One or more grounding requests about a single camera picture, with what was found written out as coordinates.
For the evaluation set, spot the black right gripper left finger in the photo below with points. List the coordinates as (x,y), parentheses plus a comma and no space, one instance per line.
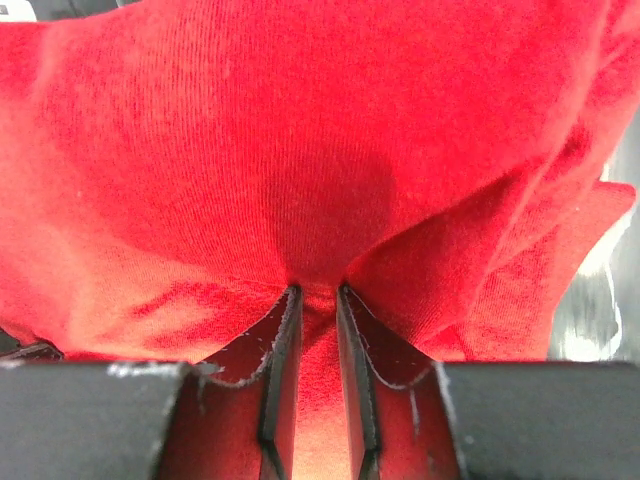
(230,416)

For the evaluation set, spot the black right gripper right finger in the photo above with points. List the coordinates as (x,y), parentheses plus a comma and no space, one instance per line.
(410,417)

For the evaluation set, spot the red t-shirt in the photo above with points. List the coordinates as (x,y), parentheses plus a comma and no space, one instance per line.
(170,167)

